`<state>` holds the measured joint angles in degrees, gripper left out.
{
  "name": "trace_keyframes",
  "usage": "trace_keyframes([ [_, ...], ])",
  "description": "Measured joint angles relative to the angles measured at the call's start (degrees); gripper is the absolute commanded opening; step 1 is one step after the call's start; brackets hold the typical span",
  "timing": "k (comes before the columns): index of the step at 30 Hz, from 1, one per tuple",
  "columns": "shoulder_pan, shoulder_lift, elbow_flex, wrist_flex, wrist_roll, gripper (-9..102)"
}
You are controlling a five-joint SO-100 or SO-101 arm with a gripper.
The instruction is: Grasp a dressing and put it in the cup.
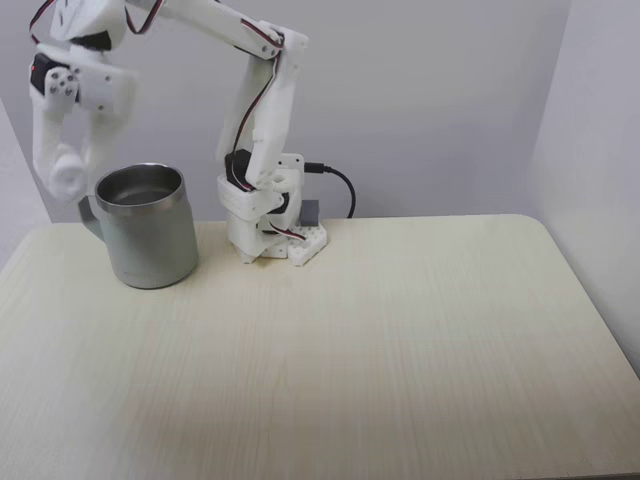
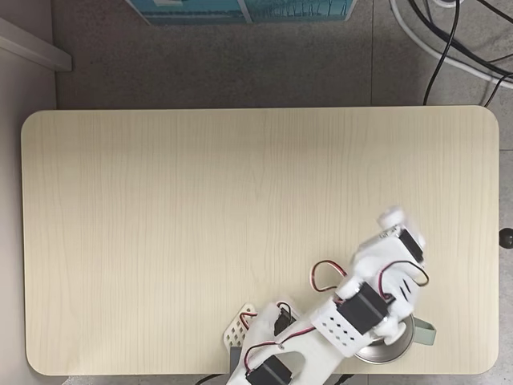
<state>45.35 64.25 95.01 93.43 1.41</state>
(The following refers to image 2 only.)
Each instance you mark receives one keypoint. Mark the black round knob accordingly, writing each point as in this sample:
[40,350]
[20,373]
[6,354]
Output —
[507,237]

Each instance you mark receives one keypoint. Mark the grey-green steel mug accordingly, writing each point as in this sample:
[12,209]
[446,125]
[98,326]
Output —
[380,355]

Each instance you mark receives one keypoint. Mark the teal printed box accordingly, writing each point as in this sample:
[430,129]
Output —
[200,10]

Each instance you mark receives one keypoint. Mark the white furniture panel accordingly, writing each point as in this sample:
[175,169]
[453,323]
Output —
[36,48]

